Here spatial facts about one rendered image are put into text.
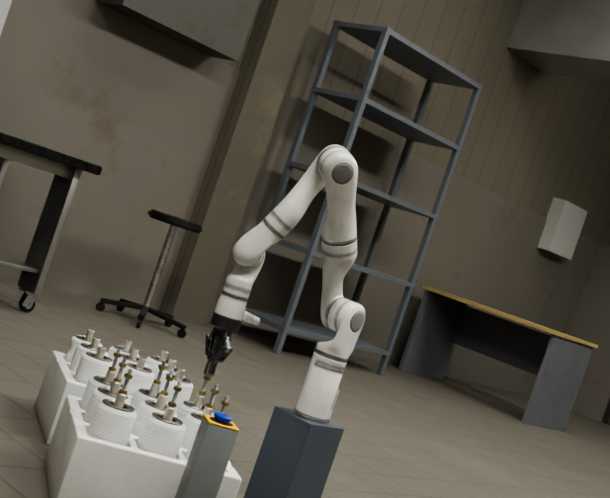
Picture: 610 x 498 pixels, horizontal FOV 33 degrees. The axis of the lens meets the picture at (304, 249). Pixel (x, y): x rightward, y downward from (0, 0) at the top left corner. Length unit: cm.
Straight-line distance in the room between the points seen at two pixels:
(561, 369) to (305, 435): 513
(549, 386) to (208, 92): 319
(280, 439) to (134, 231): 372
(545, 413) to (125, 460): 562
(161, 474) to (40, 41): 376
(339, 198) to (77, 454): 88
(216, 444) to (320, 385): 56
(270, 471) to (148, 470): 49
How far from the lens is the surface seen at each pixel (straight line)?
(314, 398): 277
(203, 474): 229
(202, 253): 656
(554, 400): 780
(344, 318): 273
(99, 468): 239
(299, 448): 274
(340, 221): 263
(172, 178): 645
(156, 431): 242
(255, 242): 262
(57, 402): 293
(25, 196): 593
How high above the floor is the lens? 76
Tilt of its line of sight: 1 degrees down
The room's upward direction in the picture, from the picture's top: 19 degrees clockwise
